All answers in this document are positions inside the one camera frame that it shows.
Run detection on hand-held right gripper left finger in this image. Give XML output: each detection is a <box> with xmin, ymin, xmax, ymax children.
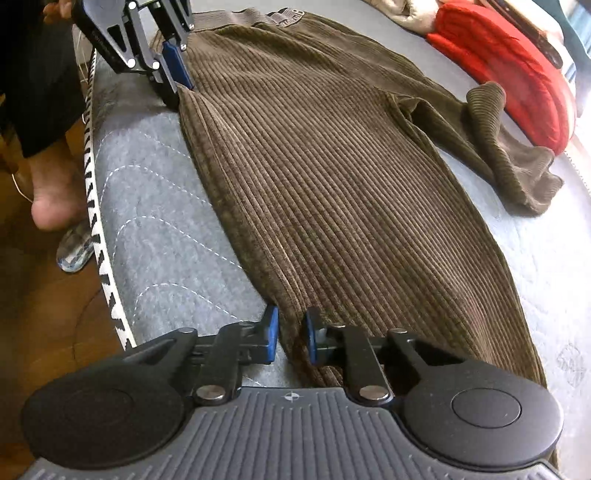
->
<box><xmin>124</xmin><ymin>305</ymin><xmax>280</xmax><ymax>407</ymax></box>

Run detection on grey quilted mattress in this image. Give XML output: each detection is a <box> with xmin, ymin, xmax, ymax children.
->
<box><xmin>81</xmin><ymin>0</ymin><xmax>591</xmax><ymax>480</ymax></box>

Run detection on red padded jacket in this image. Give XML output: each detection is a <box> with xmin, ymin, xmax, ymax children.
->
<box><xmin>425</xmin><ymin>0</ymin><xmax>578</xmax><ymax>155</ymax></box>

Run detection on brown corduroy pants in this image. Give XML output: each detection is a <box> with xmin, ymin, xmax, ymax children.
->
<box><xmin>178</xmin><ymin>7</ymin><xmax>565</xmax><ymax>467</ymax></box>

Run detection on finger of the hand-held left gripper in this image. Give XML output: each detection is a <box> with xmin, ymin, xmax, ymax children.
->
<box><xmin>98</xmin><ymin>11</ymin><xmax>181</xmax><ymax>110</ymax></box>
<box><xmin>137</xmin><ymin>0</ymin><xmax>195</xmax><ymax>89</ymax></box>

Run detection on clear plastic slipper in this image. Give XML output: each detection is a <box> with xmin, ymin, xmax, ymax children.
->
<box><xmin>55</xmin><ymin>220</ymin><xmax>99</xmax><ymax>274</ymax></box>

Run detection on thin white cable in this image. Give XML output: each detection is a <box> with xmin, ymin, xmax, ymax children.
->
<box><xmin>9</xmin><ymin>168</ymin><xmax>36</xmax><ymax>202</ymax></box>

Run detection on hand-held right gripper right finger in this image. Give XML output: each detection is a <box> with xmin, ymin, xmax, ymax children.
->
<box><xmin>301</xmin><ymin>306</ymin><xmax>463</xmax><ymax>402</ymax></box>

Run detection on person's leg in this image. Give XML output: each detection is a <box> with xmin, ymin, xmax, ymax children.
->
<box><xmin>0</xmin><ymin>0</ymin><xmax>97</xmax><ymax>232</ymax></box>

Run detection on dark green cloth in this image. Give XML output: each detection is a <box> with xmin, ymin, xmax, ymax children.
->
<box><xmin>551</xmin><ymin>0</ymin><xmax>591</xmax><ymax>95</ymax></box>

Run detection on person's left hand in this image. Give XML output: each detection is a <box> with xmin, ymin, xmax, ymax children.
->
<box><xmin>43</xmin><ymin>0</ymin><xmax>78</xmax><ymax>23</ymax></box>

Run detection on dark strap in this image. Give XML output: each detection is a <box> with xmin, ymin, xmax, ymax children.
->
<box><xmin>480</xmin><ymin>0</ymin><xmax>566</xmax><ymax>70</ymax></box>

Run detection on beige cloth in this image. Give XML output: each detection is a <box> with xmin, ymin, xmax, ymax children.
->
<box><xmin>367</xmin><ymin>0</ymin><xmax>445</xmax><ymax>36</ymax></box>

